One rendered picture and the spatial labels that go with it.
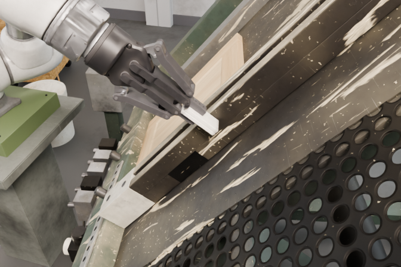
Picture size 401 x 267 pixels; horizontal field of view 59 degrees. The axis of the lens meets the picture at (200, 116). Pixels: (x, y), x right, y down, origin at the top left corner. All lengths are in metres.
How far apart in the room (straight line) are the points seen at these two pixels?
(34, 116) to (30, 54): 0.23
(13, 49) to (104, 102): 0.36
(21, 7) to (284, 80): 0.39
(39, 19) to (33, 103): 0.99
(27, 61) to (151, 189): 0.80
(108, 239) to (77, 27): 0.50
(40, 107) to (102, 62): 0.96
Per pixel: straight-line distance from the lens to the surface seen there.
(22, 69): 1.42
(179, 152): 0.67
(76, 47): 0.52
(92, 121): 2.73
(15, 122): 1.42
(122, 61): 0.54
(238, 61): 0.81
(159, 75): 0.55
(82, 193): 1.13
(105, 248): 0.83
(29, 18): 0.52
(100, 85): 1.40
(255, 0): 1.00
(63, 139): 2.56
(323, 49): 0.56
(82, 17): 0.51
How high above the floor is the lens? 1.57
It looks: 36 degrees down
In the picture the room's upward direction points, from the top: straight up
